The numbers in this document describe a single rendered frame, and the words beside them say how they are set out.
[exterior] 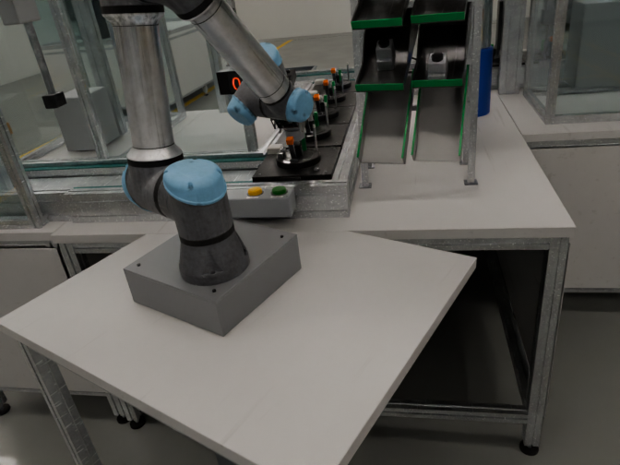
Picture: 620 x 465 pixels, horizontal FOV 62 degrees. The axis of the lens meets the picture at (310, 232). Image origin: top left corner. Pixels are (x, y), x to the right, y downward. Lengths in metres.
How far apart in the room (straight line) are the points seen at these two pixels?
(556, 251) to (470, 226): 0.24
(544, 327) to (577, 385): 0.67
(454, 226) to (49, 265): 1.28
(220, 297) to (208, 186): 0.22
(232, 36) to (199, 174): 0.27
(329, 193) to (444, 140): 0.35
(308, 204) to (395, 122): 0.35
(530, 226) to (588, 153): 0.81
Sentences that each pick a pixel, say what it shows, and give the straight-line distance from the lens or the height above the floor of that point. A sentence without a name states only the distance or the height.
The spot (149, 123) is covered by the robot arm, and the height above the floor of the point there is 1.27.
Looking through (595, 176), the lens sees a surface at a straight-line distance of 2.23.
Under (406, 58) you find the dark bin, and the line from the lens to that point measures 1.54.
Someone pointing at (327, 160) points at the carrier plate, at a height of 0.97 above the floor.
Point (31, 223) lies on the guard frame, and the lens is 1.85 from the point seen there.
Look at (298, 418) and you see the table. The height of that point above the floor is 0.86.
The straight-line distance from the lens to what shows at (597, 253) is 2.40.
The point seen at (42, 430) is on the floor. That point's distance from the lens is 2.41.
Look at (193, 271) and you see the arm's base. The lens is 1.08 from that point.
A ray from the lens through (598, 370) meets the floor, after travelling 2.34.
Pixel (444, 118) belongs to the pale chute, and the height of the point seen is 1.08.
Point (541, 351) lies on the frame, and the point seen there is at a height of 0.45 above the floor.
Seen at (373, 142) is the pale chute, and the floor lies 1.04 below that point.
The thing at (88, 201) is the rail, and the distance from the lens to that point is 1.75.
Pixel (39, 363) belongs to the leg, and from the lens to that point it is 1.44.
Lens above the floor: 1.52
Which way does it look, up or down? 28 degrees down
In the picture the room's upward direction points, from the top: 7 degrees counter-clockwise
